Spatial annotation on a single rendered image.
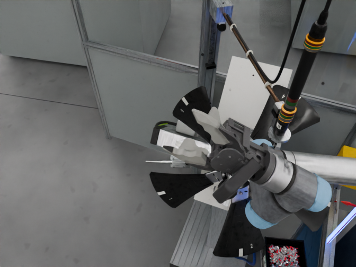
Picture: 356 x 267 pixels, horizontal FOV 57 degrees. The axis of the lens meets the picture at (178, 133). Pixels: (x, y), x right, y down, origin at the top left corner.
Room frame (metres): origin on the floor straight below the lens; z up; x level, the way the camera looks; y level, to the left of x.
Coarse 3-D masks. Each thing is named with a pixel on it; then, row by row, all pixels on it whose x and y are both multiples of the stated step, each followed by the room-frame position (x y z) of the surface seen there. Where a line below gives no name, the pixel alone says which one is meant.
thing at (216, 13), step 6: (210, 0) 1.30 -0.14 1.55; (216, 0) 1.27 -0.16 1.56; (222, 0) 1.27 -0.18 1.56; (228, 0) 1.27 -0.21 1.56; (210, 6) 1.29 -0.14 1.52; (216, 6) 1.23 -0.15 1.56; (222, 6) 1.23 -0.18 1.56; (228, 6) 1.23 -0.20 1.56; (210, 12) 1.29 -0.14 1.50; (216, 12) 1.22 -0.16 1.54; (222, 12) 1.23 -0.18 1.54; (228, 12) 1.23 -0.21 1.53; (216, 18) 1.22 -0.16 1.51; (222, 18) 1.23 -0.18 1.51
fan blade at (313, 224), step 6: (300, 210) 0.54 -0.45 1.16; (306, 210) 0.54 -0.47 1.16; (324, 210) 0.54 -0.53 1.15; (300, 216) 0.52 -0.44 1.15; (306, 216) 0.52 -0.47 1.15; (312, 216) 0.52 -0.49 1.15; (318, 216) 0.52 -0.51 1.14; (324, 216) 0.52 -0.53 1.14; (306, 222) 0.50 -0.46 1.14; (312, 222) 0.50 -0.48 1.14; (318, 222) 0.50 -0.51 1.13; (312, 228) 0.49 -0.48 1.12; (318, 228) 0.49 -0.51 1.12
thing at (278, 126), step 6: (324, 12) 0.66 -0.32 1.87; (318, 18) 0.67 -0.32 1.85; (324, 18) 0.66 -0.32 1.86; (312, 24) 0.67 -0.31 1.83; (318, 24) 0.66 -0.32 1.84; (324, 24) 0.66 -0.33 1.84; (312, 30) 0.66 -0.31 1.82; (318, 30) 0.65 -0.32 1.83; (324, 30) 0.65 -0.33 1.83; (312, 36) 0.66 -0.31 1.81; (318, 36) 0.65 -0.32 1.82; (324, 36) 0.66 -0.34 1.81; (276, 126) 0.67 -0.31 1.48; (282, 126) 0.65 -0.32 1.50; (276, 132) 0.66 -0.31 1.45; (282, 132) 0.65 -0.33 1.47
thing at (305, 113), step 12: (276, 84) 0.94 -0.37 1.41; (300, 96) 0.85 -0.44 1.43; (264, 108) 0.88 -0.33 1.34; (300, 108) 0.81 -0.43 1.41; (312, 108) 0.79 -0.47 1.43; (264, 120) 0.83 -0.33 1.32; (300, 120) 0.77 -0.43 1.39; (312, 120) 0.75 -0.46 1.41; (252, 132) 0.81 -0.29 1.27; (264, 132) 0.78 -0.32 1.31
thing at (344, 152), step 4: (344, 148) 0.88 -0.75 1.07; (348, 148) 0.88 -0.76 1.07; (352, 148) 0.88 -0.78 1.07; (340, 152) 0.89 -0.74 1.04; (344, 152) 0.86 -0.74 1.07; (348, 152) 0.86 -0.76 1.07; (352, 152) 0.86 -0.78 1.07; (344, 156) 0.84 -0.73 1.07; (348, 156) 0.84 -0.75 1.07; (352, 156) 0.84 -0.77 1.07; (352, 188) 0.73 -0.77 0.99
